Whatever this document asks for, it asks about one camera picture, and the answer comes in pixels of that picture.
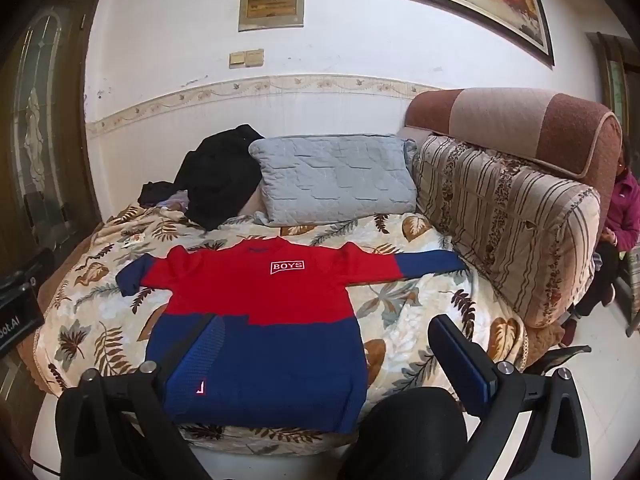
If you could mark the person in pink jacket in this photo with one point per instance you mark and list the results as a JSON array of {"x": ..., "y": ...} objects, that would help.
[{"x": 619, "y": 235}]

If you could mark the red and blue sweater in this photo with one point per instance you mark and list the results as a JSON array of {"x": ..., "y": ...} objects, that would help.
[{"x": 292, "y": 355}]

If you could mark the leaf pattern blanket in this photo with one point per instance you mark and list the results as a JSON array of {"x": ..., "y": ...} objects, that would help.
[{"x": 88, "y": 323}]

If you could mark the gold wall plaque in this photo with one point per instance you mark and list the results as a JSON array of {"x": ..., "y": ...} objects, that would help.
[{"x": 268, "y": 14}]

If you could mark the brown beige sofa backrest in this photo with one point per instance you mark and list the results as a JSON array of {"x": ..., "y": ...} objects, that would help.
[{"x": 568, "y": 136}]

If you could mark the striped floral cushion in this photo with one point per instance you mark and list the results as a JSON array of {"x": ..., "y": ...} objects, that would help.
[{"x": 530, "y": 233}]

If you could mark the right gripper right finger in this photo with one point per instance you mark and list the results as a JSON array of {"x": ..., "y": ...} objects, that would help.
[{"x": 555, "y": 443}]

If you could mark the beige wall switches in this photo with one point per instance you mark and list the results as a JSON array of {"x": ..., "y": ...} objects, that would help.
[{"x": 248, "y": 58}]

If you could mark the black clothes pile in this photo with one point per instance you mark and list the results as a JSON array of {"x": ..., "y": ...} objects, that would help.
[{"x": 218, "y": 177}]

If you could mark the wooden glass door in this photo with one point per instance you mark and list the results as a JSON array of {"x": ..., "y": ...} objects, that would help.
[{"x": 48, "y": 199}]

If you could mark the grey quilted pillow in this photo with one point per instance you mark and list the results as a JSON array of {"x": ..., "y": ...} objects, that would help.
[{"x": 329, "y": 179}]

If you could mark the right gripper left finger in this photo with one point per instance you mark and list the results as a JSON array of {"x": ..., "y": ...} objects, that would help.
[{"x": 122, "y": 427}]

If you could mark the purple cloth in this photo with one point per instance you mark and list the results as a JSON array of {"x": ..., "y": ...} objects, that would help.
[{"x": 177, "y": 201}]

